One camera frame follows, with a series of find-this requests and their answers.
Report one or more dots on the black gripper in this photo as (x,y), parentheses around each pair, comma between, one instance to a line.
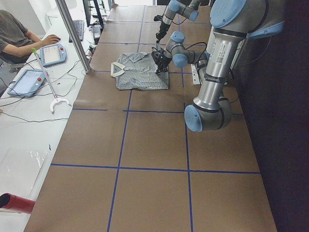
(162,29)
(163,61)

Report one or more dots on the black box with label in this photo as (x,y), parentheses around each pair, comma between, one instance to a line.
(97,31)

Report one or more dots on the upper blue teach pendant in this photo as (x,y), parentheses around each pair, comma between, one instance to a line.
(53,54)

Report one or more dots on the clear plastic sheet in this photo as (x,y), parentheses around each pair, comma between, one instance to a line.
(19,170)

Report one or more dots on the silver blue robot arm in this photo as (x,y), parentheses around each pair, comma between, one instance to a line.
(232,21)
(175,7)

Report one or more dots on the lower blue teach pendant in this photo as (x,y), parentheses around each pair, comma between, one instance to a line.
(28,83)

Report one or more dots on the seated person in grey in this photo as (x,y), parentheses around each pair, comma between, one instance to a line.
(16,41)

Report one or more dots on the red cylinder tube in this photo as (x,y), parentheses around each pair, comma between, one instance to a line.
(16,203)

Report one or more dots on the blue white striped polo shirt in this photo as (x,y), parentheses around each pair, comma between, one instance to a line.
(138,71)

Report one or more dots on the person's hand on mouse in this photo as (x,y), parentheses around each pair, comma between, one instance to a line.
(50,39)

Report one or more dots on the white hook reaching stick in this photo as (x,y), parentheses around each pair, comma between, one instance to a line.
(56,100)

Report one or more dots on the black keyboard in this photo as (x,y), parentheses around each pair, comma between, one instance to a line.
(79,28)

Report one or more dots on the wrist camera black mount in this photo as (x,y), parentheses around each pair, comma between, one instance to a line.
(158,18)

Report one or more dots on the blue tape grid lines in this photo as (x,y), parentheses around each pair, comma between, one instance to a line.
(128,163)

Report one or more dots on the aluminium frame post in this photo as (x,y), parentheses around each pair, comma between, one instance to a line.
(67,19)

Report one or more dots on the blue teach pendant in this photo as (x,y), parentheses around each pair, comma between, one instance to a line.
(53,54)
(28,83)

